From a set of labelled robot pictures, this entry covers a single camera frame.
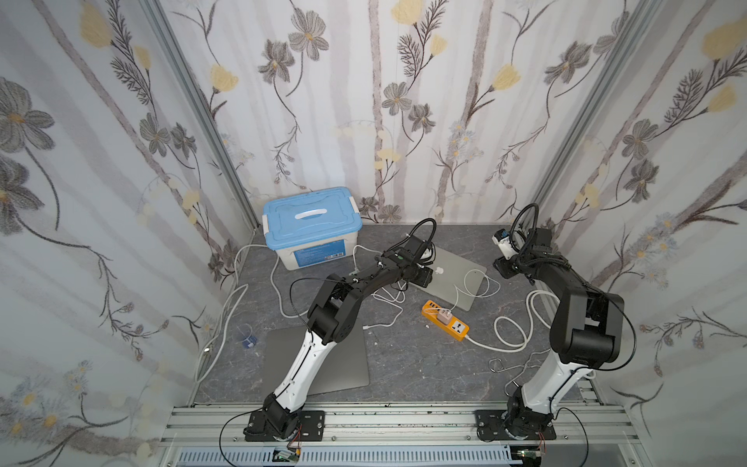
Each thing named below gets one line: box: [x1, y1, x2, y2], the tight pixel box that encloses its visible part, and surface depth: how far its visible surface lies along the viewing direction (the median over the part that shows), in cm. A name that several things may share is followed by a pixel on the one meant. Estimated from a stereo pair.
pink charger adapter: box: [436, 308, 454, 325], surface depth 89 cm
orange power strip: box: [421, 299, 470, 342], surface depth 92 cm
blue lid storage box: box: [261, 186, 363, 272], surface depth 101 cm
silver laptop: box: [421, 247, 488, 312], surface depth 101 cm
